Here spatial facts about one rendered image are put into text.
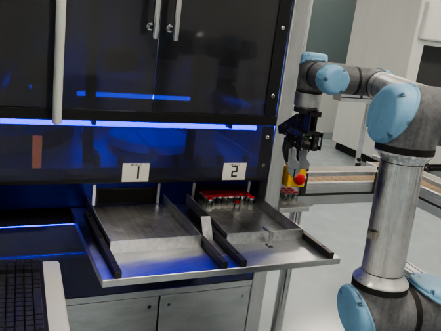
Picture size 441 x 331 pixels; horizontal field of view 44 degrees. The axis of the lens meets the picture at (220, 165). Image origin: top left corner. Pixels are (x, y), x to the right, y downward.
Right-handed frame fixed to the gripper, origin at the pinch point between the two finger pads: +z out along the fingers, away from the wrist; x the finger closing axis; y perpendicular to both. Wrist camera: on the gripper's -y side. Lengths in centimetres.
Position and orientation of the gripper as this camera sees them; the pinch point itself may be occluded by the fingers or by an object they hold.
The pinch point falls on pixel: (292, 172)
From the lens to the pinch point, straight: 162.5
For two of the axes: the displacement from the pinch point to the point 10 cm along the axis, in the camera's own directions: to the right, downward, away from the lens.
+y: 4.2, 2.9, -8.6
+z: -1.1, 9.6, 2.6
